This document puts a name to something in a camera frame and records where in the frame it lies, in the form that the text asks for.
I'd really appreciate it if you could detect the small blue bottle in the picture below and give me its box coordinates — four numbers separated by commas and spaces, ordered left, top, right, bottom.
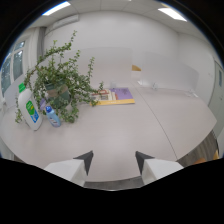
44, 105, 62, 128

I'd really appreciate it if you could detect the white bottle green cap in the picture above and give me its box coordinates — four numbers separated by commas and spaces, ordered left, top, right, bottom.
17, 82, 44, 132

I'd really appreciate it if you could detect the picture book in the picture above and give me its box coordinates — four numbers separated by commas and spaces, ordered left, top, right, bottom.
90, 88, 119, 103

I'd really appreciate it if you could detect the purple yellow book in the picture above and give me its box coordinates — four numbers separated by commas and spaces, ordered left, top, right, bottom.
91, 86, 137, 107

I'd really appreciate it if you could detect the green potted plant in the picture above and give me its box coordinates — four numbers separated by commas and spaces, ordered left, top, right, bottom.
14, 30, 105, 125

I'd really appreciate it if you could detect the white desk divider panel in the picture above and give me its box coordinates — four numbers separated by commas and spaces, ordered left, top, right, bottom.
68, 46, 134, 88
139, 51, 200, 93

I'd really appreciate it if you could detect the window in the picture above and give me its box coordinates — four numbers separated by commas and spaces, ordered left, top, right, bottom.
0, 40, 27, 95

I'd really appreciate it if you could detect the ceiling light panel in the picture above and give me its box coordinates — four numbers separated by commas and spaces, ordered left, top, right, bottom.
157, 7, 188, 23
41, 1, 72, 17

